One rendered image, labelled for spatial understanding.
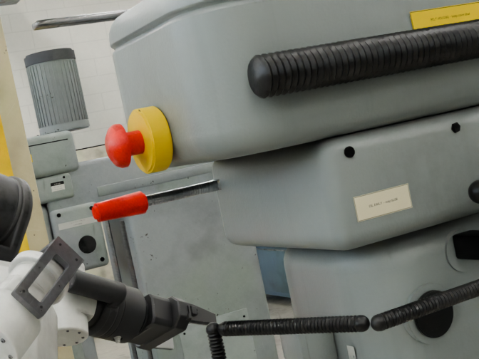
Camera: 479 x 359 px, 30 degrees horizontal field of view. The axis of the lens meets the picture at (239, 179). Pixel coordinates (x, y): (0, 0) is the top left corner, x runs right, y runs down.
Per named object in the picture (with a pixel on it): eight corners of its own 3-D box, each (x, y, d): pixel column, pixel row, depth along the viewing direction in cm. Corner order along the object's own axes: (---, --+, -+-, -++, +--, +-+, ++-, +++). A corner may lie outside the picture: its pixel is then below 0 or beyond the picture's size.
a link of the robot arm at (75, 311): (92, 358, 137) (29, 345, 129) (88, 295, 142) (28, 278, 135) (140, 330, 130) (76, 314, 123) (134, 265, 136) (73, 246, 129)
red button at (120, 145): (120, 168, 78) (111, 123, 78) (106, 171, 82) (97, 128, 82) (155, 161, 80) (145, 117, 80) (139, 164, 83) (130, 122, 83)
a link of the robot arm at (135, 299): (142, 367, 146) (83, 355, 138) (137, 314, 151) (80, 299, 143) (194, 339, 139) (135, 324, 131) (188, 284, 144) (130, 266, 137)
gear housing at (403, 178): (346, 255, 76) (323, 139, 76) (222, 248, 98) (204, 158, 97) (614, 176, 91) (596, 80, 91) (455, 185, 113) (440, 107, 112)
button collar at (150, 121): (158, 172, 79) (144, 105, 78) (135, 175, 84) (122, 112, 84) (179, 167, 80) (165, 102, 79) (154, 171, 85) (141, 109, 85)
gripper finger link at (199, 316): (214, 330, 146) (186, 322, 142) (212, 312, 147) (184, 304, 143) (221, 326, 145) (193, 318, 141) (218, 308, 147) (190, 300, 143)
